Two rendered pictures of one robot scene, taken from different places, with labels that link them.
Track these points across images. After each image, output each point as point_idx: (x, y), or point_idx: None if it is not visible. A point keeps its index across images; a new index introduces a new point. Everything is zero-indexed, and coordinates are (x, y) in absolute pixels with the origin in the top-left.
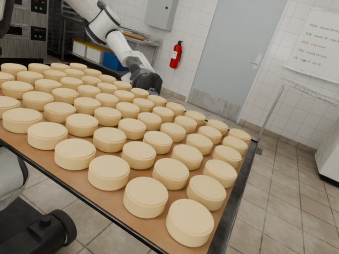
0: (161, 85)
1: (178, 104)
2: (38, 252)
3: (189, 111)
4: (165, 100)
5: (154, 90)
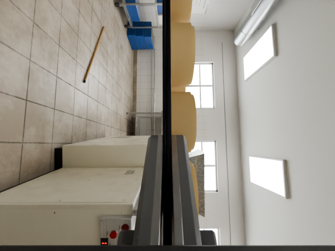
0: (282, 247)
1: (194, 46)
2: None
3: (190, 11)
4: (193, 96)
5: (202, 230)
